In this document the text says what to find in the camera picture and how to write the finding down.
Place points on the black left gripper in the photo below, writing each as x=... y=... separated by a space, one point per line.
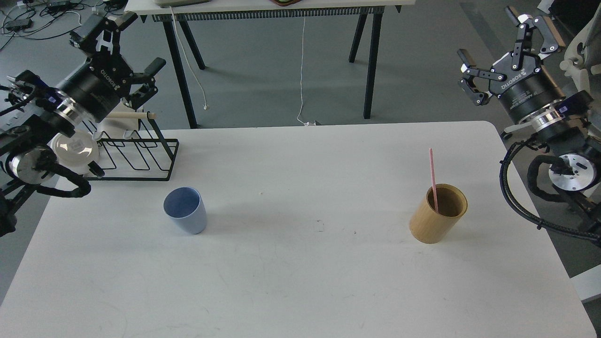
x=96 y=87

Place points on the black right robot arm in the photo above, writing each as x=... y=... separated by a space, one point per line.
x=570 y=163

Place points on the white office chair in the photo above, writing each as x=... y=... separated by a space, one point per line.
x=582 y=57

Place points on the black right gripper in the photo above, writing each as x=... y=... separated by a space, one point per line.
x=521 y=84

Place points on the black wire dish rack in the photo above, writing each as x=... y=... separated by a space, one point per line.
x=148 y=156

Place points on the white mug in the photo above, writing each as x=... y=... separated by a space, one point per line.
x=116 y=128

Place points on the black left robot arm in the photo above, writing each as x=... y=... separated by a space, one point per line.
x=25 y=155

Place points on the bamboo cylinder holder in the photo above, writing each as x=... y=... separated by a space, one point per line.
x=437 y=213

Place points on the pink chopstick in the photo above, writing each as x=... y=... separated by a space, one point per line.
x=433 y=181

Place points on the blue plastic cup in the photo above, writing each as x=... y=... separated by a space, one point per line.
x=185 y=207

